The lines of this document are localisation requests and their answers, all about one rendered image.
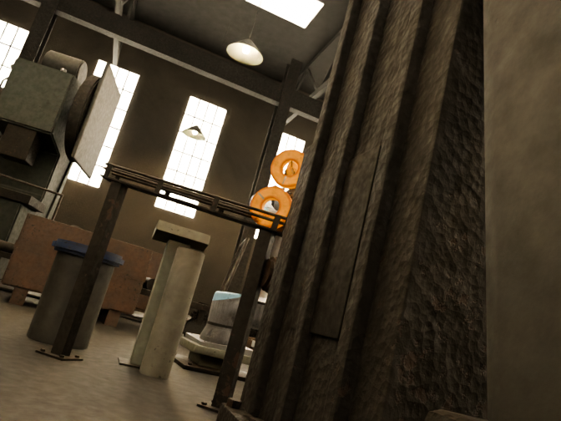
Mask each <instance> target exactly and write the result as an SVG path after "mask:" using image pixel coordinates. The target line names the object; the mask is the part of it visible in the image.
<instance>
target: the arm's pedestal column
mask: <svg viewBox="0 0 561 421"><path fill-rule="evenodd" d="M223 361H224V359H221V358H214V357H211V356H206V355H203V354H198V353H193V352H192V351H190V354H189V356H184V355H180V354H177V353H176V354H175V358H174V362H175V363H176V364H178V365H179V366H180V367H182V368H183V369H186V370H190V371H195V372H199V373H206V374H210V375H215V376H219V375H220V370H221V367H222V364H223ZM246 375H247V374H245V373H243V372H241V371H240V372H239V375H238V378H237V380H239V381H243V382H244V381H245V379H246Z"/></svg>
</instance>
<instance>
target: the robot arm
mask: <svg viewBox="0 0 561 421"><path fill-rule="evenodd" d="M297 170H298V164H297V163H296V162H295V161H293V160H291V161H290V162H289V163H288V165H287V167H286V170H285V172H284V174H285V175H294V174H295V173H296V172H297ZM286 192H287V193H288V194H289V196H290V197H291V199H292V198H293V195H294V192H295V189H288V190H287V191H286ZM279 207H280V205H279V202H278V201H276V200H270V201H268V202H267V203H266V204H265V207H264V211H269V212H272V213H276V212H277V211H278V210H279ZM281 240H282V237H280V236H275V239H274V242H273V246H272V249H271V253H270V258H271V257H277V256H278V253H279V250H280V246H281ZM270 258H269V259H270ZM267 295H268V293H266V292H265V291H263V290H262V289H261V290H260V296H259V300H258V302H257V306H256V309H255V315H254V318H253V322H252V325H251V328H252V329H256V330H259V326H260V320H261V318H262V314H263V311H264V307H265V301H266V298H267ZM240 297H241V294H238V293H232V292H219V291H217V292H216V293H215V294H214V297H213V299H212V300H213V301H212V303H211V307H210V313H209V317H208V321H207V324H206V326H205V328H204V330H203V331H202V333H201V334H200V339H202V340H205V341H207V342H212V343H217V344H221V345H226V346H228V342H229V339H230V334H231V330H232V327H233V324H234V320H235V315H236V312H237V309H238V306H239V302H240Z"/></svg>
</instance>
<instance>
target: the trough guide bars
mask: <svg viewBox="0 0 561 421"><path fill-rule="evenodd" d="M105 164H106V165H107V166H108V167H105V166H104V167H103V169H104V170H106V171H105V172H104V176H103V177H104V178H107V179H108V176H109V175H110V173H111V172H112V175H115V179H117V180H120V178H124V179H126V180H131V181H134V182H137V183H140V184H142V185H147V186H150V187H153V188H155V191H154V193H155V194H159V193H160V191H162V190H163V191H165V193H164V194H165V195H170V193H171V194H174V195H179V196H182V197H184V198H187V199H190V200H195V201H198V202H200V203H203V204H206V205H211V207H210V211H212V212H215V211H216V208H219V210H218V211H219V212H222V213H224V211H229V212H232V213H235V214H238V215H241V216H245V217H248V218H251V219H253V218H252V217H251V216H255V217H258V218H261V219H264V220H267V221H272V222H273V223H272V225H271V228H270V230H271V231H274V232H275V231H276V230H278V231H282V228H283V225H284V224H285V222H283V221H281V219H282V220H285V219H286V217H285V216H281V215H278V214H275V213H272V212H269V211H266V210H262V209H259V208H255V207H253V206H250V205H245V204H242V203H240V202H236V201H233V200H229V199H226V198H223V197H220V196H217V195H212V194H210V193H206V192H203V191H201V190H196V189H193V188H190V187H187V186H184V185H180V184H176V183H174V182H171V181H167V180H163V179H160V178H157V177H154V176H152V175H146V174H144V173H141V172H138V171H135V170H131V169H127V168H124V167H122V166H118V165H114V164H111V163H108V162H105ZM113 167H114V169H113ZM250 210H253V211H258V212H260V213H264V214H267V215H269V216H274V217H275V218H274V219H272V218H270V217H267V216H262V215H259V214H256V213H254V212H250ZM279 224H280V225H282V227H280V228H277V227H278V225H279Z"/></svg>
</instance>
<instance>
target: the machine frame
mask: <svg viewBox="0 0 561 421"><path fill-rule="evenodd" d="M439 409H443V410H447V411H451V412H454V413H461V414H465V415H468V416H472V417H476V418H482V419H486V420H488V390H487V308H486V225H485V143H484V61H483V0H349V3H348V7H347V10H346V16H345V20H344V23H343V27H342V30H341V36H340V39H339V43H338V46H337V50H336V56H335V59H334V62H333V65H332V69H331V75H330V78H329V82H328V85H327V89H326V94H325V98H324V101H323V105H322V108H321V114H320V118H319V120H318V124H317V127H316V133H315V137H314V140H313V144H312V145H311V146H309V147H307V148H306V150H305V153H304V156H303V160H302V163H301V169H300V173H299V175H298V179H297V182H296V188H295V192H294V195H293V198H292V202H291V208H290V211H289V215H288V217H287V221H286V227H285V230H284V234H283V236H282V240H281V244H280V250H279V253H278V257H277V259H276V263H275V269H274V272H273V276H272V278H271V282H270V288H269V291H268V295H267V298H266V301H265V307H264V311H263V314H262V318H261V320H260V326H259V330H258V333H257V337H256V340H255V346H254V349H253V353H252V356H251V360H250V365H249V368H248V372H247V375H246V379H245V384H244V387H243V391H242V394H241V398H240V400H239V399H237V398H228V401H227V403H221V405H220V409H219V412H218V415H217V419H216V421H425V417H426V416H427V414H428V412H430V411H434V410H439Z"/></svg>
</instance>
